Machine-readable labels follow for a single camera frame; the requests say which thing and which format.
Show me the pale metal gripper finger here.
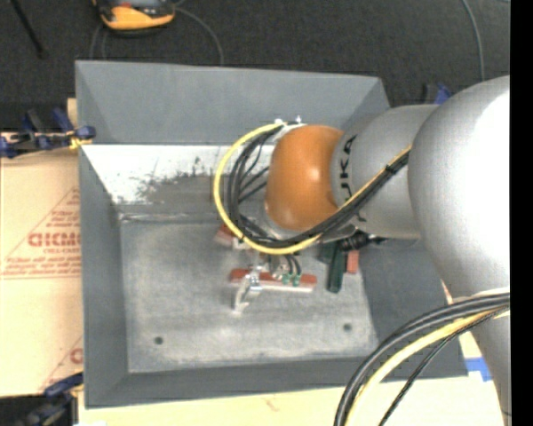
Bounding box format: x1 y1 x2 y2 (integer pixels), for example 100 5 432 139
231 280 251 316
244 271 264 306

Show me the red-brown flat block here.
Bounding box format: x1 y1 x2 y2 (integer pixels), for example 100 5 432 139
228 266 317 294
343 248 362 275

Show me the grey metal bin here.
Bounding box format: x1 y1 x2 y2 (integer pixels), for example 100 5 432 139
74 59 468 408

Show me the brown cardboard board, red print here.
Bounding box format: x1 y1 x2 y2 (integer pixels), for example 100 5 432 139
0 147 86 399

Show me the black cylinder on white bracket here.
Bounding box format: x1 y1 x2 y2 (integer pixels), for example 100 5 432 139
338 232 372 252

